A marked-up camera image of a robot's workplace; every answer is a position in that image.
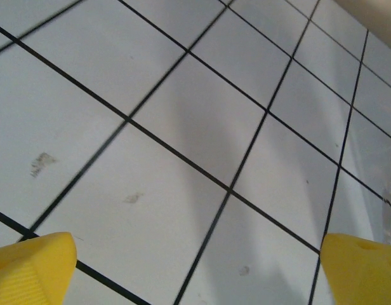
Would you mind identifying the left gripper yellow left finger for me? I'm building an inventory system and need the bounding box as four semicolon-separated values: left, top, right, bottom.
0;231;77;305

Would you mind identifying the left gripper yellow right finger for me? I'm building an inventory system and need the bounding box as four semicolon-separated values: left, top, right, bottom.
319;233;391;305

